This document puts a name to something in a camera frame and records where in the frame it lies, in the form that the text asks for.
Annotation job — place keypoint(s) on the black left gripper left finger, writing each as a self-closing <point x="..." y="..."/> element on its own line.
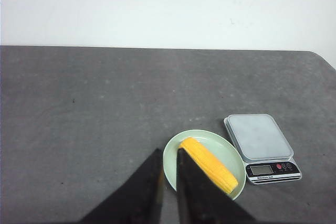
<point x="138" y="200"/>

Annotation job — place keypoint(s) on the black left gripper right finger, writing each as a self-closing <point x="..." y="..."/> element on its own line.
<point x="200" y="200"/>

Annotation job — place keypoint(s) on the yellow corn cob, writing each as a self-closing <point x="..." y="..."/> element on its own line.
<point x="215" y="170"/>

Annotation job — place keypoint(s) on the light green plate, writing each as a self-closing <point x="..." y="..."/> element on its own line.
<point x="217" y="145"/>

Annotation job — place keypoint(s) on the silver digital kitchen scale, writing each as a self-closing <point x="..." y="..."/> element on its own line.
<point x="266" y="153"/>

